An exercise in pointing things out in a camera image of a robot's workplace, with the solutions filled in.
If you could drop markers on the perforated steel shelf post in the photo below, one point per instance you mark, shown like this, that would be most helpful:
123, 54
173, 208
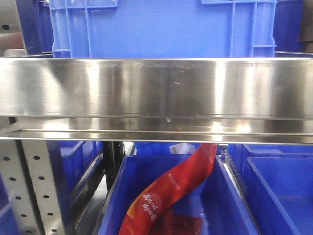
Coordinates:
35, 180

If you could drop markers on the red snack bag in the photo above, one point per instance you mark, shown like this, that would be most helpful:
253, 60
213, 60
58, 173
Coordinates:
166, 190

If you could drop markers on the stainless steel shelf rail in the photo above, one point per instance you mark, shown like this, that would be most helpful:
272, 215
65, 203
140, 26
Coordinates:
222, 100

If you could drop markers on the blue bin at right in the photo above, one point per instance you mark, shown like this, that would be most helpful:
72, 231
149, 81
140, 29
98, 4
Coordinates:
277, 182

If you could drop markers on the blue bin with red bag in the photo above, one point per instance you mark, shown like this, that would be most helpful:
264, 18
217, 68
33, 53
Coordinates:
213, 208

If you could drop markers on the blue crate on upper shelf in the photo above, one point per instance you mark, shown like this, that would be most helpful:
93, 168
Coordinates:
162, 28

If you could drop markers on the blue bin at left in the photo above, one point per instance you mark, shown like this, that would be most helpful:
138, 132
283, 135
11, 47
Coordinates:
77, 156

